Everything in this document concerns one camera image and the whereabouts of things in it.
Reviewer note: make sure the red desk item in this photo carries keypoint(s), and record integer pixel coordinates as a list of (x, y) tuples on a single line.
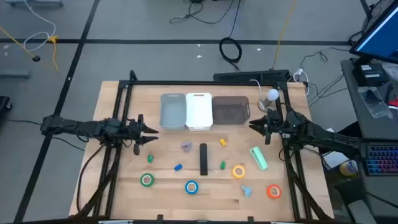
[(394, 102)]

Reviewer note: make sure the yellow mini stapler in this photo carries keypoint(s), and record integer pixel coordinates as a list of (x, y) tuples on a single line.
[(223, 142)]

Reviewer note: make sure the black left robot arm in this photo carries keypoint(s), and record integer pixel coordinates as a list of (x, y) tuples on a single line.
[(90, 128)]

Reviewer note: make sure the grey plastic bin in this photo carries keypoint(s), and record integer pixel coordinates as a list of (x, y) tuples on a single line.
[(172, 112)]

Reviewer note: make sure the backlit computer keyboard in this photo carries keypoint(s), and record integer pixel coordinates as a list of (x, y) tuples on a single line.
[(382, 161)]

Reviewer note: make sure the black power strip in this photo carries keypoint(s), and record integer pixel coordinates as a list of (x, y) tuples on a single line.
[(248, 76)]

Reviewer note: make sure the yellow tape roll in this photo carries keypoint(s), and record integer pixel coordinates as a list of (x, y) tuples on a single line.
[(233, 171)]

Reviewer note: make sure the black chair base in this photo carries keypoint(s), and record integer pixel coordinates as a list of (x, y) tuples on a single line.
[(3, 104)]

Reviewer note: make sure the grey side desk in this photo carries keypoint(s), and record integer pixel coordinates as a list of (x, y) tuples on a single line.
[(387, 129)]

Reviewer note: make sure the white paper box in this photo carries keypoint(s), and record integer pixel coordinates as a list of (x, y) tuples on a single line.
[(335, 158)]

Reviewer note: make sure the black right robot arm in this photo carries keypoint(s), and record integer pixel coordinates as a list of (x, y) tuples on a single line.
[(326, 135)]

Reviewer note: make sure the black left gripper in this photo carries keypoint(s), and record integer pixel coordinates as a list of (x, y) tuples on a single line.
[(133, 132)]

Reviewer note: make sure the mint green stapler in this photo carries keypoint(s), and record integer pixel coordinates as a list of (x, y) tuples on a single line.
[(259, 158)]

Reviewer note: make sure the blue mini stapler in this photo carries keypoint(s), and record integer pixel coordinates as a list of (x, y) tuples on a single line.
[(178, 167)]

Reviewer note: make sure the brown translucent plastic bin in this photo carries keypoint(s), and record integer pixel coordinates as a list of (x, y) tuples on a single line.
[(230, 110)]

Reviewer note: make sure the yellow wipes canister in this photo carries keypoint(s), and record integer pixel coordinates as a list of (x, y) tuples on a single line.
[(348, 168)]

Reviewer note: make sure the white bulb lamp wooden base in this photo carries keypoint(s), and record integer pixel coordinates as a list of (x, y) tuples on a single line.
[(273, 94)]

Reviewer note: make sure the white plastic bin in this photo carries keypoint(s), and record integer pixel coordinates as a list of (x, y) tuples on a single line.
[(199, 112)]

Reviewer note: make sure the light blue staple remover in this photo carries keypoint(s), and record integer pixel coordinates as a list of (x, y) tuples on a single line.
[(247, 191)]

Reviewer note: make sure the green tape roll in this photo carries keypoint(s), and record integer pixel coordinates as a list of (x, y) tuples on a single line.
[(141, 180)]

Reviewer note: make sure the green mini stapler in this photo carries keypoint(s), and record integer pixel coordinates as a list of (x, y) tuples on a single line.
[(150, 159), (223, 165)]

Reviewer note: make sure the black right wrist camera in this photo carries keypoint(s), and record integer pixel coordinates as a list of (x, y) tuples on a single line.
[(295, 117)]

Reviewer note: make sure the grey furniture foot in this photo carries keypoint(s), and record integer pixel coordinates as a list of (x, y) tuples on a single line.
[(14, 74), (34, 3)]

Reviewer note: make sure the black full-size stapler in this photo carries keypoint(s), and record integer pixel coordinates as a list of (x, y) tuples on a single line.
[(203, 158)]

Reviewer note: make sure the black mini computer box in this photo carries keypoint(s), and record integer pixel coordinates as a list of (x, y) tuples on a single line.
[(370, 76)]

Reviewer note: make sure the clear plastic bag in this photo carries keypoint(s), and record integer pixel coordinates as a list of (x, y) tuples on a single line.
[(373, 102)]

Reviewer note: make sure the black computer monitor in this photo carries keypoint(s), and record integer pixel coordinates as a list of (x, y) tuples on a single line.
[(379, 40)]

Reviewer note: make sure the orange tape roll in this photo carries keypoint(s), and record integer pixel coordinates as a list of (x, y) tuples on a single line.
[(268, 191)]

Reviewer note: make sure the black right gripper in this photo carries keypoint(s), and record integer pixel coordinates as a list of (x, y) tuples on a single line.
[(275, 126)]

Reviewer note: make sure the black floor disc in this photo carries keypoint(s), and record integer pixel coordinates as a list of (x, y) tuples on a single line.
[(36, 58)]

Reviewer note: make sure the blue tape roll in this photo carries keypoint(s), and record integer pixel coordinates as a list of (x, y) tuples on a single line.
[(186, 187)]

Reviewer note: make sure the purple staple remover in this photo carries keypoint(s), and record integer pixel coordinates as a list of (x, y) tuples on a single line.
[(186, 147)]

